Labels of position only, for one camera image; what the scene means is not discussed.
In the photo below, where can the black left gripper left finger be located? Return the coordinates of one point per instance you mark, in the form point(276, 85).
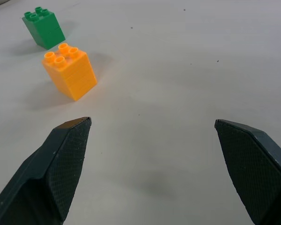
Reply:
point(49, 173)

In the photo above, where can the green toy brick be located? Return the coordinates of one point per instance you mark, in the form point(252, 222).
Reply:
point(46, 29)

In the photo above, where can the orange toy brick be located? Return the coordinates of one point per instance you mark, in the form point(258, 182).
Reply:
point(71, 73)

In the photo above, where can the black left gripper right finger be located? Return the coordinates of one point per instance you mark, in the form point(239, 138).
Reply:
point(255, 168)

